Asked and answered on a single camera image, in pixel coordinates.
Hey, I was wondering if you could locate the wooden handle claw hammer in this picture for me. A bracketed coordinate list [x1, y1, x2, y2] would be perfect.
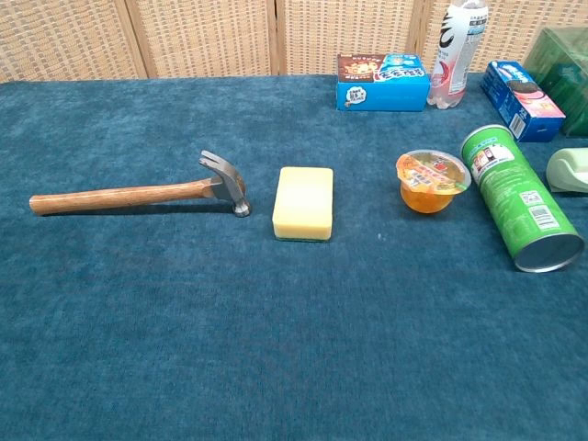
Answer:
[28, 149, 253, 219]

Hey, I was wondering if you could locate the green chips can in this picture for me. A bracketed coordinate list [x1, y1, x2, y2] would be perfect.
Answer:
[460, 123, 585, 274]

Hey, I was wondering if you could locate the pale green lint roller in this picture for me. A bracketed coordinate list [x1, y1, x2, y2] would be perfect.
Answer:
[545, 147, 588, 194]

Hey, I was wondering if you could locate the white pink drink bottle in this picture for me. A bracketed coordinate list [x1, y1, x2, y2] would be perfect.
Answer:
[426, 0, 490, 111]

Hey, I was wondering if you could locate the green transparent box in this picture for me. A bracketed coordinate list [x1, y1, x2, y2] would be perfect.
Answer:
[523, 26, 588, 138]

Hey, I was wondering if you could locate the blue plush table cloth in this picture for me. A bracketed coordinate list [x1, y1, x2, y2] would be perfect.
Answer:
[0, 72, 588, 441]

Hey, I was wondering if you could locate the blue chocolate snack box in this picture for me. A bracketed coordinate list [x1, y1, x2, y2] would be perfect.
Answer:
[335, 53, 432, 112]

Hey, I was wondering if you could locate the woven rattan folding screen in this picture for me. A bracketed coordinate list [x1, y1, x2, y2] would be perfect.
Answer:
[0, 0, 588, 85]

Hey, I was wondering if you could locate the orange fruit jelly cup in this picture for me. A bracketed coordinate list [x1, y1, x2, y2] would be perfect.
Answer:
[395, 149, 472, 214]

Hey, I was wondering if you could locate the blue Oreo cookie box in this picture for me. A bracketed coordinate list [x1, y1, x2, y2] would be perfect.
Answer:
[481, 60, 567, 143]

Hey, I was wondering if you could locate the yellow sponge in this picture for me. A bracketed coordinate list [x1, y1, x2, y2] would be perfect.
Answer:
[271, 166, 335, 243]

